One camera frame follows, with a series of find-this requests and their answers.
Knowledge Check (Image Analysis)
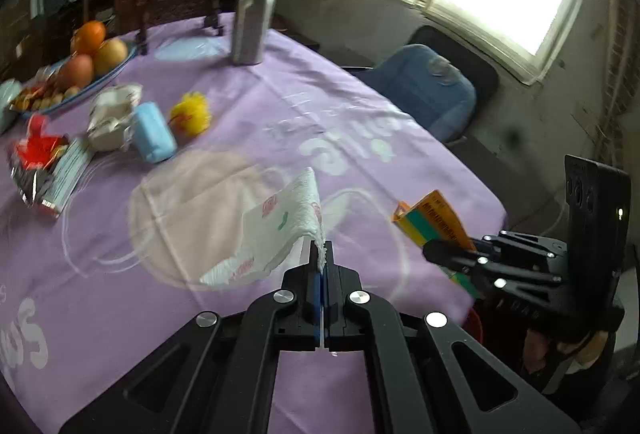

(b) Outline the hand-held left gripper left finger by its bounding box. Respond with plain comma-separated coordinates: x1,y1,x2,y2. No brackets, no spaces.
57,239,326,434

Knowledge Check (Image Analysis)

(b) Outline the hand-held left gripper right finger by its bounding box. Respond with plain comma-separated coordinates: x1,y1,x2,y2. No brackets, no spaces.
322,241,583,434

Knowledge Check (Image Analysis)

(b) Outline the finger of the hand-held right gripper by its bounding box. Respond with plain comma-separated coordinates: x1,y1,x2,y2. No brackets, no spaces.
469,231,569,266
422,239,564,298

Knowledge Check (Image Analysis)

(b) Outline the orange and teal cardboard box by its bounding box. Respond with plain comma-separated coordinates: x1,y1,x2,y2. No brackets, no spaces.
391,190,481,300

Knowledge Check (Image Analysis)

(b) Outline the red trash bin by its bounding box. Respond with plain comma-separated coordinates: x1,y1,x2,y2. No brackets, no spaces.
462,307,485,345

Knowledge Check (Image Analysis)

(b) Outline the white paper napkin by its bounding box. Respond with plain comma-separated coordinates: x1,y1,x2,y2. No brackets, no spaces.
199,167,331,287

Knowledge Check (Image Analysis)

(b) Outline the crushed white paper cup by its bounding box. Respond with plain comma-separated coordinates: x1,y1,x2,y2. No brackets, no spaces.
87,84,143,151

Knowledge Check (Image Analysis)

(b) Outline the person's right hand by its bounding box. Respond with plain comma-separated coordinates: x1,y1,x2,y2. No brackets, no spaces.
554,330,609,366

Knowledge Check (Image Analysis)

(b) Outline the purple printed tablecloth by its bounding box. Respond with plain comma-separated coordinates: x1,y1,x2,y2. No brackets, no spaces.
0,12,508,434

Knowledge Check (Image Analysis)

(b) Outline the blue cushioned chair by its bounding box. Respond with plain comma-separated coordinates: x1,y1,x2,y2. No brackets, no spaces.
345,25,500,150
357,43,477,142

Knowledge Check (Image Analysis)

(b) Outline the yellow pompom flower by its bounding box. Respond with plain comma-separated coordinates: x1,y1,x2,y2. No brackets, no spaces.
170,93,211,135

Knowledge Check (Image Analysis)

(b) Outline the light blue ribbed block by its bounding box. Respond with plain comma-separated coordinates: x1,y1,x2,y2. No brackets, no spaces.
131,102,178,163

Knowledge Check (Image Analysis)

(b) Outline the pale green flat packet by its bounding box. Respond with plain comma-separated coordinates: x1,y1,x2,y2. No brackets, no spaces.
40,137,96,218

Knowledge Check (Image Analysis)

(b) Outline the stainless steel bottle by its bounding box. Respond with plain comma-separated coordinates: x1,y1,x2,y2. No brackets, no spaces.
230,0,281,66

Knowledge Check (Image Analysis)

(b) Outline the blue fruit plate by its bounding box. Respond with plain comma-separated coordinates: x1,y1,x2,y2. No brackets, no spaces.
10,39,140,115

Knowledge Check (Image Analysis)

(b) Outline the red crumpled wrapper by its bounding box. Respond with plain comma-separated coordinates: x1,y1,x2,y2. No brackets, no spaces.
12,114,70,171

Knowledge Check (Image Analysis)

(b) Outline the yellow pear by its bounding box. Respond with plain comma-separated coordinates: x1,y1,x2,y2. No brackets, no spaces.
93,38,129,76

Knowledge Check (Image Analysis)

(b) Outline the red apple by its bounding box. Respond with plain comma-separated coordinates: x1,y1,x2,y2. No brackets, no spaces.
57,54,95,90

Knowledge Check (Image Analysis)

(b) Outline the pile of walnuts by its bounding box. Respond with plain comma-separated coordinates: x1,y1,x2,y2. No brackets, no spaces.
12,87,81,111

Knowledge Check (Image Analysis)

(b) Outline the orange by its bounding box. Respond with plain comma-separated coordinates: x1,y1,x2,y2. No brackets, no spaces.
72,21,107,56

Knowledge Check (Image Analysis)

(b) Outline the red snack packet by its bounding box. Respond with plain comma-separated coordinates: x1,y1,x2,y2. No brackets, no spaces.
20,69,58,98

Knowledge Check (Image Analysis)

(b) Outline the white lidded bowl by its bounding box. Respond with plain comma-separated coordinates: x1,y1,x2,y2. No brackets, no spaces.
0,79,23,132

